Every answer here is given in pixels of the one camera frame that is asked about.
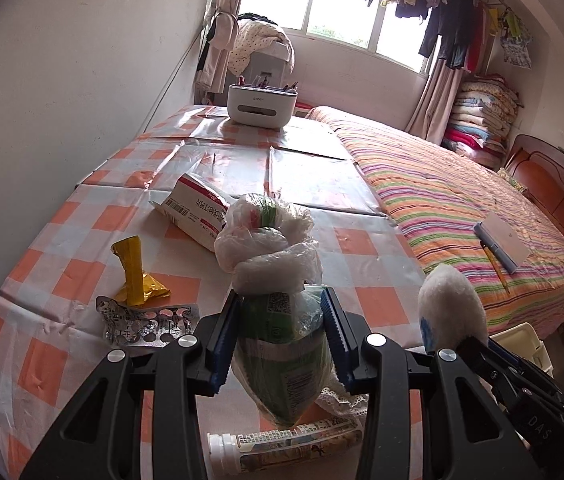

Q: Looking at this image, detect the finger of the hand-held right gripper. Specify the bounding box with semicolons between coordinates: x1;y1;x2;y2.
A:
419;310;502;386
486;339;564;413

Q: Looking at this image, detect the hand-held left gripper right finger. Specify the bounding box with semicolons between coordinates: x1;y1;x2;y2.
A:
319;286;530;480

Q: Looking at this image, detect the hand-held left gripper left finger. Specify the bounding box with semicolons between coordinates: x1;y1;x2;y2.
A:
19;287;243;480

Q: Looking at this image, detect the cream plastic trash bin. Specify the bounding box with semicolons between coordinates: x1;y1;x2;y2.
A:
489;322;555;378

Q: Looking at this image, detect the white fluffy microphone cover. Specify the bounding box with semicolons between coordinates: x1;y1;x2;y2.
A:
418;264;490;356

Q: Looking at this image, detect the green plastic packet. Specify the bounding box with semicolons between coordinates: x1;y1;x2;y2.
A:
213;192;367;428

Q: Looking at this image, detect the white and red medicine box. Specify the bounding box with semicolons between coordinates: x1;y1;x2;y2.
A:
149;172;233;251

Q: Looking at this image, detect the silver blister pack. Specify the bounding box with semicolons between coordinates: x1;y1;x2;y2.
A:
96;296;200;348

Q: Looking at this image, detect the yellow pen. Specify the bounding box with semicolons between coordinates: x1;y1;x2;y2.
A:
479;241;511;295

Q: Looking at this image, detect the printed tube bottle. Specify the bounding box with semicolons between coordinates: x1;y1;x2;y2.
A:
207;419;365;478

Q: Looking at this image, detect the yellow crumpled wrapper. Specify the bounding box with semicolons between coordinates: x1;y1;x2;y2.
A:
111;236;173;307

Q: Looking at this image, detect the notebook on bed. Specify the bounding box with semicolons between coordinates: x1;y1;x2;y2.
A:
472;211;531;276

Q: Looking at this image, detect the bed with striped sheet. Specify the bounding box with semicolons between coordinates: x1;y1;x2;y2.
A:
307;105;564;341

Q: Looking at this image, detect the floral cloth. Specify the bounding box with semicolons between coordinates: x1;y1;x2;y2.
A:
496;167;530;193

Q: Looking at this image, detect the carved wooden headboard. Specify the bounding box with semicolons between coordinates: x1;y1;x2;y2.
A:
502;134;564;281

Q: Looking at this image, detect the orange checked tablecloth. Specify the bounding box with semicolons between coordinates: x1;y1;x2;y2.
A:
0;104;427;480

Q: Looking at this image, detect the stack of folded quilts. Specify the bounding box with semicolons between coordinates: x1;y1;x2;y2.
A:
442;74;520;168

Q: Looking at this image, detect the white desktop organizer box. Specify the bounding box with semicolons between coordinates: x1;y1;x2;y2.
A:
227;74;299;131

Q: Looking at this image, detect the white standing appliance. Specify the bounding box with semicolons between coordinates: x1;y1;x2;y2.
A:
244;42;295;91

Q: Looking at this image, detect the row of hanging clothes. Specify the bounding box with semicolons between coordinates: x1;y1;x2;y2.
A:
334;0;532;73

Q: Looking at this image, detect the dotted white blanket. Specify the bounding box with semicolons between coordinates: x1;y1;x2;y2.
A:
232;12;295;76

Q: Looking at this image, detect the white garment on hanger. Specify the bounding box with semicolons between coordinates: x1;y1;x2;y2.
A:
194;10;240;106

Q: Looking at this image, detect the window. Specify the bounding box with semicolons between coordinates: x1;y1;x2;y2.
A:
237;0;437;73

